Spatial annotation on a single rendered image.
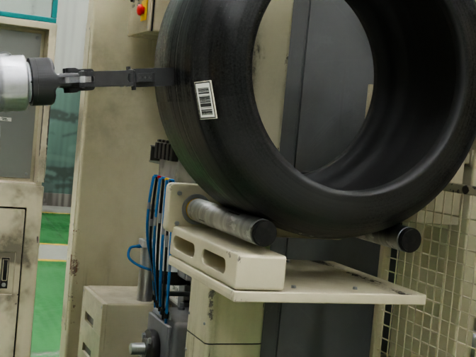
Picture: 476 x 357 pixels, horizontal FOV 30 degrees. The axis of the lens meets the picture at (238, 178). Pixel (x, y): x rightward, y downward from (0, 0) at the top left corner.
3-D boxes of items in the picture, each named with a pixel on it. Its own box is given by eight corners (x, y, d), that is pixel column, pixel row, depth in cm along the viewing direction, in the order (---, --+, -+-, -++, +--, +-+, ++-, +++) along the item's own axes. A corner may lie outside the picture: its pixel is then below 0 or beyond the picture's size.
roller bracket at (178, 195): (161, 230, 177) (166, 181, 177) (337, 238, 192) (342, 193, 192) (166, 232, 174) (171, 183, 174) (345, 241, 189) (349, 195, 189)
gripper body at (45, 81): (30, 57, 135) (91, 54, 138) (22, 59, 143) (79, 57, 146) (33, 106, 135) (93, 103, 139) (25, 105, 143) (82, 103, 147)
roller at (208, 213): (190, 224, 177) (180, 204, 176) (210, 213, 178) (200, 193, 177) (258, 252, 145) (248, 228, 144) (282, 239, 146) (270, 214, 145)
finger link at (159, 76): (131, 69, 145) (132, 69, 144) (172, 67, 147) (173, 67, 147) (132, 87, 145) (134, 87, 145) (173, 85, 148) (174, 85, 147)
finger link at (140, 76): (122, 74, 144) (127, 73, 141) (153, 72, 146) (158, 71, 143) (123, 83, 144) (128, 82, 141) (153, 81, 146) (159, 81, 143)
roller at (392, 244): (320, 231, 188) (307, 216, 186) (333, 215, 189) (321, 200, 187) (411, 258, 156) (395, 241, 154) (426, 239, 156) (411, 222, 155)
